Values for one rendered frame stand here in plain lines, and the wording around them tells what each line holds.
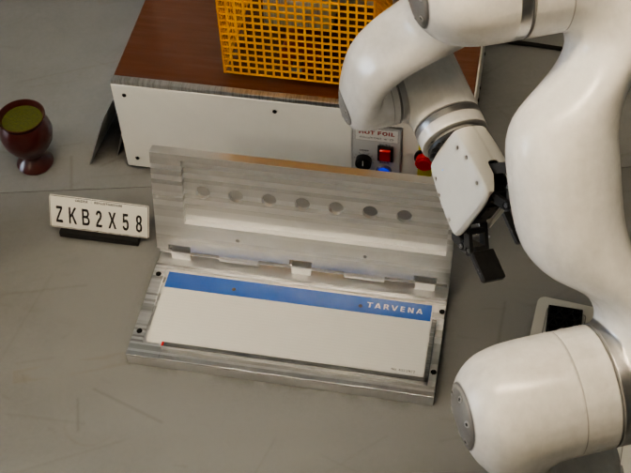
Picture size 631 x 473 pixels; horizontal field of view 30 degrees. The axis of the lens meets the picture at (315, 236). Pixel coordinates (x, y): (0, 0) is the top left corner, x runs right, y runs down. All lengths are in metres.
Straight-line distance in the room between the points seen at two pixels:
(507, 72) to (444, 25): 1.12
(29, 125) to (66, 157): 0.11
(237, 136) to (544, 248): 0.87
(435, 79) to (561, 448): 0.51
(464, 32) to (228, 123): 0.88
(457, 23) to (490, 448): 0.38
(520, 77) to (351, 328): 0.62
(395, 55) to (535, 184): 0.35
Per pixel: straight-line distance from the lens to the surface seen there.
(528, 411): 1.08
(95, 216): 1.85
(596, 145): 1.03
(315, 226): 1.71
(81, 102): 2.09
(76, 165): 1.99
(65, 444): 1.67
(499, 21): 0.98
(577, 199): 1.03
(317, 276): 1.76
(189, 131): 1.86
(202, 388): 1.68
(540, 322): 1.74
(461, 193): 1.38
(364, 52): 1.35
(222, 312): 1.73
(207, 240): 1.75
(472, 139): 1.37
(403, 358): 1.67
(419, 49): 1.32
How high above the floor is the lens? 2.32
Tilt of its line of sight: 51 degrees down
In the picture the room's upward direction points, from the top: 3 degrees counter-clockwise
